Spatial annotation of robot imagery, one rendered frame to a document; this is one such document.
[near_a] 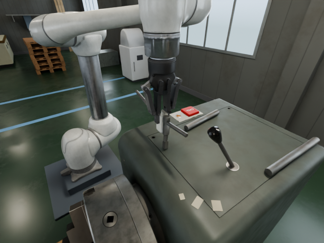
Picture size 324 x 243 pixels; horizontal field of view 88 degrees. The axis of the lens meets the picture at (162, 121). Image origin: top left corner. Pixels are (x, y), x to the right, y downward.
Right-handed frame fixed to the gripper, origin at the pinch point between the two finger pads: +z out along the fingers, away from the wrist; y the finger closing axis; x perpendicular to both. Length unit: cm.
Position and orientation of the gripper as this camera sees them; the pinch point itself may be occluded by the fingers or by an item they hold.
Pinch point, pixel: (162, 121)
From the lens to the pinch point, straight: 54.9
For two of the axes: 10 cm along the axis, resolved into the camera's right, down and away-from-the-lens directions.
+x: 5.3, 4.6, -7.1
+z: 0.0, 8.4, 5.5
